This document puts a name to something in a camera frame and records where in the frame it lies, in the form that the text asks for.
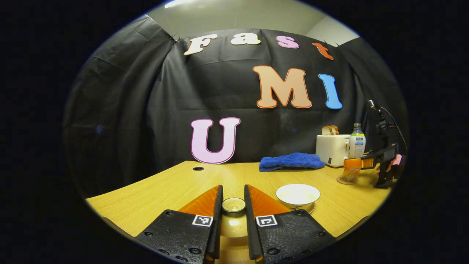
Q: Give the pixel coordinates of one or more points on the blue towel cloth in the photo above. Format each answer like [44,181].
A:
[289,161]

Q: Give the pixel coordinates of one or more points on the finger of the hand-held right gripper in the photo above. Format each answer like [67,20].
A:
[353,163]

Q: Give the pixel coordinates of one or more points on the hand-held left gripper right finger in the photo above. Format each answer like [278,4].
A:
[249,220]

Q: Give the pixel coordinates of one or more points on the cream ceramic saucer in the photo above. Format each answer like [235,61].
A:
[311,209]

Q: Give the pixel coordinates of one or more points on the clear labelled water bottle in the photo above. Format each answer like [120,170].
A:
[356,145]

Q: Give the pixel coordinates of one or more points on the round wooden coaster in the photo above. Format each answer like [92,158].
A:
[340,181]

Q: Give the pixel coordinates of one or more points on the toasted bread slice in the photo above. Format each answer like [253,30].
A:
[335,129]
[326,131]

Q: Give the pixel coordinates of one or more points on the white toaster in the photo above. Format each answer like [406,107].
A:
[331,148]

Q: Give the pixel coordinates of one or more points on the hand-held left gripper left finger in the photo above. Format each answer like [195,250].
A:
[218,220]

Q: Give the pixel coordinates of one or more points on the cream ceramic teacup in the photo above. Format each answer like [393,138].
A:
[296,194]

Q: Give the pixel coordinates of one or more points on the black backdrop cloth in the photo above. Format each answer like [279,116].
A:
[128,110]

